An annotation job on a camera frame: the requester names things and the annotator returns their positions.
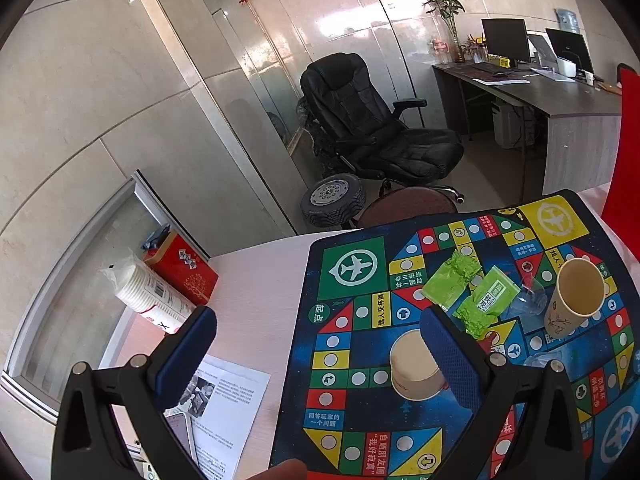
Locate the labelled green tea packet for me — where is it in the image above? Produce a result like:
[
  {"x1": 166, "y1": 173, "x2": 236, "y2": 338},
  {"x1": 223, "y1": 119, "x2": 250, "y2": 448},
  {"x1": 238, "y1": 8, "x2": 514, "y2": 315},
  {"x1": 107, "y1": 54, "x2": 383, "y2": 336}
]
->
[{"x1": 452, "y1": 265, "x2": 522, "y2": 338}]

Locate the black leather office chair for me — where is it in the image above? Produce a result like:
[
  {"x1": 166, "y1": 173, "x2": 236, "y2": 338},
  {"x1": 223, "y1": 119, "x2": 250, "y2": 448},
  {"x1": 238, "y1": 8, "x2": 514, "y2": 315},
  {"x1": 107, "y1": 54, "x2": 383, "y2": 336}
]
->
[{"x1": 299, "y1": 53, "x2": 465, "y2": 206}]

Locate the red gift bag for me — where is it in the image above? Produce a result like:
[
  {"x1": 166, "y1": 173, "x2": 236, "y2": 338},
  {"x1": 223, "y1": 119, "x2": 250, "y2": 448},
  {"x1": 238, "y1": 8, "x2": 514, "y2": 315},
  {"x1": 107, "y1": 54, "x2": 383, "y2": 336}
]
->
[{"x1": 600, "y1": 63, "x2": 640, "y2": 256}]

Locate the large black monitor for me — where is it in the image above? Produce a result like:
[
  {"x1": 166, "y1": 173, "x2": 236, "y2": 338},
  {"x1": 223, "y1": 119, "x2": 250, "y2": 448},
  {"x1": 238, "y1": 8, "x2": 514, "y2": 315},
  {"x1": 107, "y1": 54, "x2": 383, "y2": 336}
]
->
[{"x1": 481, "y1": 18, "x2": 532, "y2": 67}]

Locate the smartphone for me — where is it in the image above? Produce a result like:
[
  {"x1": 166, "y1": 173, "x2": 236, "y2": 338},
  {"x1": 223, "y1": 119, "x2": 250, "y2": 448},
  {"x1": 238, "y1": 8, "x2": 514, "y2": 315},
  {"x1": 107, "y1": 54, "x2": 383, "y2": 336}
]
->
[{"x1": 165, "y1": 410, "x2": 193, "y2": 466}]

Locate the tall paper cup with drawing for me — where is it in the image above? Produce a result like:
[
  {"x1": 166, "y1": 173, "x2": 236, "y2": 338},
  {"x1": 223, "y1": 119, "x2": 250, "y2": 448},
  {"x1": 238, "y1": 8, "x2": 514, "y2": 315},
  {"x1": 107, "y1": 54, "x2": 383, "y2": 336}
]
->
[{"x1": 542, "y1": 257, "x2": 608, "y2": 339}]

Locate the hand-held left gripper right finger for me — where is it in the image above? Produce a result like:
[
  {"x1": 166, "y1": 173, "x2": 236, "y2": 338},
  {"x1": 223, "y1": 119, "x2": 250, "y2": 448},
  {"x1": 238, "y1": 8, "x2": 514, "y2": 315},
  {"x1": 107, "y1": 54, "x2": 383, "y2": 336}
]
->
[{"x1": 419, "y1": 305, "x2": 601, "y2": 480}]

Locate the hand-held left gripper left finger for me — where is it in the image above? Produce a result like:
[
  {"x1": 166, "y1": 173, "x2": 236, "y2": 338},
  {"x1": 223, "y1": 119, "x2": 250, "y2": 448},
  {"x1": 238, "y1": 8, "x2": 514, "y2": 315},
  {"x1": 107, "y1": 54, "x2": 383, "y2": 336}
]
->
[{"x1": 50, "y1": 305, "x2": 218, "y2": 480}]

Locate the bamboo plant in vase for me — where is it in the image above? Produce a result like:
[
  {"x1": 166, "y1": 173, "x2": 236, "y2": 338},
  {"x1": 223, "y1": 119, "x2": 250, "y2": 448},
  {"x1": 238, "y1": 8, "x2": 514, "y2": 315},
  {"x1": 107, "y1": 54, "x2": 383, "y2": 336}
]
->
[{"x1": 411, "y1": 0, "x2": 468, "y2": 63}]

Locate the short paper cup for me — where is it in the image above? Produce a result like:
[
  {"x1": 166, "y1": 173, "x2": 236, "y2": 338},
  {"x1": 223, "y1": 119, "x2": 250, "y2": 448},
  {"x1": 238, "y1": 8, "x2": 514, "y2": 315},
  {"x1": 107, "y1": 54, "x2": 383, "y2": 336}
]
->
[{"x1": 389, "y1": 330, "x2": 446, "y2": 401}]

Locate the grey office desk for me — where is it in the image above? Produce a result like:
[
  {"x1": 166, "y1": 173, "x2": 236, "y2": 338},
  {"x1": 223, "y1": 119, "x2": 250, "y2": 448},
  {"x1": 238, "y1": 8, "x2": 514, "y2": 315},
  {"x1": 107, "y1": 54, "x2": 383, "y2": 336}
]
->
[{"x1": 431, "y1": 62, "x2": 623, "y2": 196}]

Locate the round brown stool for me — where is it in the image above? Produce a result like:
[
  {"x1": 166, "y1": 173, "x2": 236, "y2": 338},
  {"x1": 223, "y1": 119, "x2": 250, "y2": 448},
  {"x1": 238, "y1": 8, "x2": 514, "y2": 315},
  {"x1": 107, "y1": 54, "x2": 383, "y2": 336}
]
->
[{"x1": 356, "y1": 186, "x2": 460, "y2": 229}]

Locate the tyre shaped stool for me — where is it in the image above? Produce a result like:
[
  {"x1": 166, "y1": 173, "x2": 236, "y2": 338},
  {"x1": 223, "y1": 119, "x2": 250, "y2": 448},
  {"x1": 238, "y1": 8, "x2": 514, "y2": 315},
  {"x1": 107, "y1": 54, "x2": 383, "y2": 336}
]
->
[{"x1": 300, "y1": 173, "x2": 367, "y2": 228}]

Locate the clear plastic cup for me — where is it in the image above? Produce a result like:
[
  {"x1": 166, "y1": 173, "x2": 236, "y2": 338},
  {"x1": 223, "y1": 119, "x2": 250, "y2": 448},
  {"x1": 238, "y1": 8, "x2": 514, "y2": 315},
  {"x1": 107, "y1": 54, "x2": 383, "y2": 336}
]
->
[
  {"x1": 522, "y1": 349, "x2": 567, "y2": 368},
  {"x1": 500, "y1": 275, "x2": 551, "y2": 321}
]

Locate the small potted plant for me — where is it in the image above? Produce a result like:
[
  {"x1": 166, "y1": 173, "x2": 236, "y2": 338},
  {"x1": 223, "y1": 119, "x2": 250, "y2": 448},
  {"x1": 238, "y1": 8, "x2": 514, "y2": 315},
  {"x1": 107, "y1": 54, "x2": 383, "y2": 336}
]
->
[{"x1": 460, "y1": 35, "x2": 483, "y2": 63}]

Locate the aluminium window frame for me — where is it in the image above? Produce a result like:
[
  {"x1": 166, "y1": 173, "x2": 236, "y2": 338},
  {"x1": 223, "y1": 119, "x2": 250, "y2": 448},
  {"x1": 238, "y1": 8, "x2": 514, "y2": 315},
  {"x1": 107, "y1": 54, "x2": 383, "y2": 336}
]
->
[{"x1": 0, "y1": 170, "x2": 211, "y2": 411}]

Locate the small black monitor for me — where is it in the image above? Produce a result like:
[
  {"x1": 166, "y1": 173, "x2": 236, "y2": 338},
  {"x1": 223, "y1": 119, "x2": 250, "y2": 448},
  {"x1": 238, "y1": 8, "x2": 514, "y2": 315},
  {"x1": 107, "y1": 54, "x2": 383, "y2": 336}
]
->
[{"x1": 545, "y1": 27, "x2": 596, "y2": 77}]

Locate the plain green tea packet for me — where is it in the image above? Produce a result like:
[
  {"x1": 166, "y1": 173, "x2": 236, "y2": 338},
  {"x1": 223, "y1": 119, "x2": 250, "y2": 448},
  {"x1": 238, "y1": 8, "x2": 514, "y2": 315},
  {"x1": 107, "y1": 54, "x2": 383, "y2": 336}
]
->
[{"x1": 421, "y1": 250, "x2": 482, "y2": 311}]

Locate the colourful board game mat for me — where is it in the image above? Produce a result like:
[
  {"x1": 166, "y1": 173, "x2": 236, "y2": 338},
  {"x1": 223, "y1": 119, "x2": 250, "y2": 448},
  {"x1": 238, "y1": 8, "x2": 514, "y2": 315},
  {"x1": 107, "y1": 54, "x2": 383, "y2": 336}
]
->
[{"x1": 269, "y1": 189, "x2": 631, "y2": 480}]

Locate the sleeve of stacked paper cups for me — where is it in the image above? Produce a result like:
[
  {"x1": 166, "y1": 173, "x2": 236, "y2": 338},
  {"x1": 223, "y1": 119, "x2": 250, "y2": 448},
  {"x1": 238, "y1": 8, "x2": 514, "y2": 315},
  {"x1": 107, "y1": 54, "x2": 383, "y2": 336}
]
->
[{"x1": 100, "y1": 255, "x2": 198, "y2": 336}]

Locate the white computer tower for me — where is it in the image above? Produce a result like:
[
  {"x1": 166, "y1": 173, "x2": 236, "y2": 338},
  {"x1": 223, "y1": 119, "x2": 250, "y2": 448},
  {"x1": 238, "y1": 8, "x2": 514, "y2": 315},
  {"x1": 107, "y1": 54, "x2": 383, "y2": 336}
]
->
[{"x1": 492, "y1": 97, "x2": 523, "y2": 150}]

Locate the red tin box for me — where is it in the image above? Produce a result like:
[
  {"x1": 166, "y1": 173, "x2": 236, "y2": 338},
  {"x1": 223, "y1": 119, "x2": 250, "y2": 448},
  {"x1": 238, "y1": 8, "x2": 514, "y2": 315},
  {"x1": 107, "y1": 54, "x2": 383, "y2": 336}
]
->
[{"x1": 142, "y1": 230, "x2": 219, "y2": 306}]

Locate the silver laptop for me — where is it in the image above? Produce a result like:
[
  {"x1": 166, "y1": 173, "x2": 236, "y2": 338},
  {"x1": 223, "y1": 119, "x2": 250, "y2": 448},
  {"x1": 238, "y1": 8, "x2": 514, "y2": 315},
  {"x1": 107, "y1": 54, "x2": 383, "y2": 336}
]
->
[{"x1": 527, "y1": 32, "x2": 558, "y2": 68}]

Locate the printed paper sheet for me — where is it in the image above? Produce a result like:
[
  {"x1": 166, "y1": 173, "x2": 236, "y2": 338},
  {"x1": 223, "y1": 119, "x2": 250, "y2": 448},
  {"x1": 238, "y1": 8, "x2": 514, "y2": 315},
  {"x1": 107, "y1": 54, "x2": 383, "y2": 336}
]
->
[{"x1": 172, "y1": 352, "x2": 272, "y2": 480}]

